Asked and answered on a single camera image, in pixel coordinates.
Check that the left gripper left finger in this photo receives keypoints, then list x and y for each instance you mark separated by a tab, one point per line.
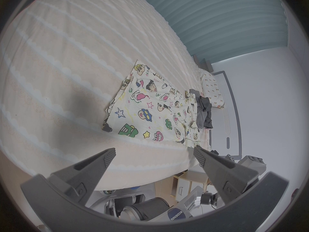
89	173

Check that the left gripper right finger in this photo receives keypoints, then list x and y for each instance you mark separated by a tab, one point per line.
222	175

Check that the white printed pyjama top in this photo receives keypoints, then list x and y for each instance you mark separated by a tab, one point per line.
149	110

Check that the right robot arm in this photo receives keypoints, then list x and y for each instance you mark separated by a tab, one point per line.
253	164

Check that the small wooden cabinet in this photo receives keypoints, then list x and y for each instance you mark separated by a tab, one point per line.
182	188

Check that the black garment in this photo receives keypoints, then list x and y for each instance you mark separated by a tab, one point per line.
205	110

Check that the white printed pillow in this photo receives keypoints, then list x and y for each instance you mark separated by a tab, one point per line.
213	88

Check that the grey bedside table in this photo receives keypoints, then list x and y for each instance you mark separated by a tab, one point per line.
205	64

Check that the bed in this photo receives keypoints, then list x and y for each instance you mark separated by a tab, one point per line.
72	57

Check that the blue-green curtain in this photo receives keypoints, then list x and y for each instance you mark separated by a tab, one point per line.
217	16

